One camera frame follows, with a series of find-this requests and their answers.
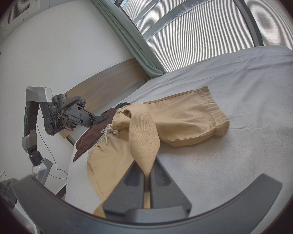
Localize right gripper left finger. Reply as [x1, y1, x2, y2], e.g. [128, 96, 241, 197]
[103, 159, 147, 215]

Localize tan shorts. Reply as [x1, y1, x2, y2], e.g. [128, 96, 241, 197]
[87, 85, 230, 216]

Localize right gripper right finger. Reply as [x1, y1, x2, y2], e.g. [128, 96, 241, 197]
[149, 157, 193, 211]

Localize black cable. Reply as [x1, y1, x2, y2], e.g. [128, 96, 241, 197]
[36, 120, 69, 180]

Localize bed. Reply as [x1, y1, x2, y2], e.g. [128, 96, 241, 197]
[59, 44, 293, 219]

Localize brown garment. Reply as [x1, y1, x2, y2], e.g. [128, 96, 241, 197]
[72, 107, 118, 163]

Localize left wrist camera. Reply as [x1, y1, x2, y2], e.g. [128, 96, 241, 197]
[62, 95, 87, 111]

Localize white air conditioner unit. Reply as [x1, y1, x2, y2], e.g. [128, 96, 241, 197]
[1, 0, 43, 32]

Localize window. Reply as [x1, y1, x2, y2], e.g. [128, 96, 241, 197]
[103, 0, 293, 72]

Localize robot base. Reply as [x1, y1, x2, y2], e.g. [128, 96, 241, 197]
[0, 158, 54, 209]

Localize grey-green curtain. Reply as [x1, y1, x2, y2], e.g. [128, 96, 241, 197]
[89, 0, 167, 79]

